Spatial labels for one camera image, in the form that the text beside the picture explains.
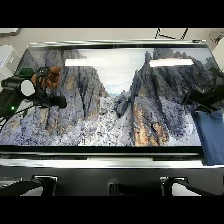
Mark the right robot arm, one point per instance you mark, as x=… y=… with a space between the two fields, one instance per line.
x=208 y=96

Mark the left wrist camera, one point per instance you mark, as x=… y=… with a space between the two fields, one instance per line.
x=42 y=76

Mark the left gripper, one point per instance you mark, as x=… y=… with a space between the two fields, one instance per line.
x=56 y=101

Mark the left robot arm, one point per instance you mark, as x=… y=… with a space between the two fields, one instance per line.
x=13 y=96

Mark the silver frame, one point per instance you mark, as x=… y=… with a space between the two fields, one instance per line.
x=100 y=163

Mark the blue garment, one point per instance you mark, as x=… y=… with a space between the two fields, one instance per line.
x=210 y=136

